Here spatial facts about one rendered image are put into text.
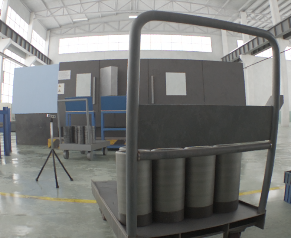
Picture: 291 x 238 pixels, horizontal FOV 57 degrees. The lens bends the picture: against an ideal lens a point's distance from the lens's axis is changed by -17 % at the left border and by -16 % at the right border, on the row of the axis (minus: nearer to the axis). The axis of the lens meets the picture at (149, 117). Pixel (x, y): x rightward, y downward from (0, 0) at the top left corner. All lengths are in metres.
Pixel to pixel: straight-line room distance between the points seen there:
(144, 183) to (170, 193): 0.10
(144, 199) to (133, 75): 0.44
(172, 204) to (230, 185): 0.25
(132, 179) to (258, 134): 0.47
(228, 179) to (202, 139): 0.30
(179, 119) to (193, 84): 6.59
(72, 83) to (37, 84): 0.98
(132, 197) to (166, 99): 6.47
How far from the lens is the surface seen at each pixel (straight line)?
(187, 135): 0.93
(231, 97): 7.72
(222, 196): 1.22
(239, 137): 1.03
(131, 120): 0.86
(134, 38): 0.85
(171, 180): 1.09
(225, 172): 1.20
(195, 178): 1.14
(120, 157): 1.05
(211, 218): 1.18
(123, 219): 1.10
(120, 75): 7.37
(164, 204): 1.11
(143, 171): 1.05
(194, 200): 1.16
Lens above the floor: 0.65
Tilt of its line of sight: level
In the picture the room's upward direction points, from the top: 1 degrees counter-clockwise
